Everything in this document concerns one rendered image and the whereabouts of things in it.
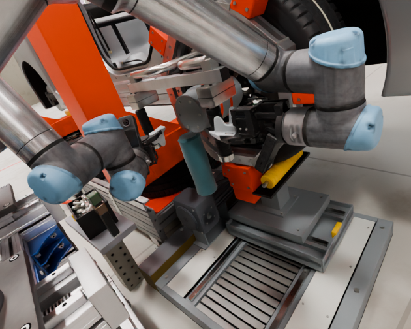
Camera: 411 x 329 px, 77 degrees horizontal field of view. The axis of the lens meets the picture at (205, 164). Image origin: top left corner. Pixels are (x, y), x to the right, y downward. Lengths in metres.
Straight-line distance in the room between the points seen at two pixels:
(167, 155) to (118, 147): 0.71
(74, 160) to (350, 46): 0.47
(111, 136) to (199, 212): 0.71
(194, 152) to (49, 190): 0.59
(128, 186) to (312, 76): 0.42
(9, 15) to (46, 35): 0.84
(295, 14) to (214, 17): 0.41
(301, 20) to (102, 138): 0.58
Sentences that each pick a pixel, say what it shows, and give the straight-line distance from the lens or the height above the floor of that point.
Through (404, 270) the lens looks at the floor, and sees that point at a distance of 1.40.
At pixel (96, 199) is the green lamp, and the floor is 0.64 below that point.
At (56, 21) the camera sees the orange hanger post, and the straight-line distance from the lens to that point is 1.10.
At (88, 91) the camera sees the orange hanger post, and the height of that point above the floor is 0.99.
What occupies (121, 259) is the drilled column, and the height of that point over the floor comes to 0.20.
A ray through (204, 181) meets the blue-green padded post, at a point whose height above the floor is 0.55.
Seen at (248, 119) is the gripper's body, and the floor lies 0.88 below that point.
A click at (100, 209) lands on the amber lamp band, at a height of 0.60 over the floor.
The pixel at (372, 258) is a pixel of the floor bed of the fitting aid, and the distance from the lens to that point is 1.31.
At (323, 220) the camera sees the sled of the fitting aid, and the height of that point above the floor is 0.15.
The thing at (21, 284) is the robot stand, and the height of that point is 0.82.
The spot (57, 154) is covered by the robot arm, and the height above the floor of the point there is 0.96.
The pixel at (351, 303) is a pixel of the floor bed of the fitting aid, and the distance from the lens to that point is 1.18.
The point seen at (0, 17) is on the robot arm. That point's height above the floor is 1.11.
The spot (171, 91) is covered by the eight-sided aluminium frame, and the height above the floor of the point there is 0.89.
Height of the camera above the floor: 1.07
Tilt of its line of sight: 27 degrees down
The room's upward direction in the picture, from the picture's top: 19 degrees counter-clockwise
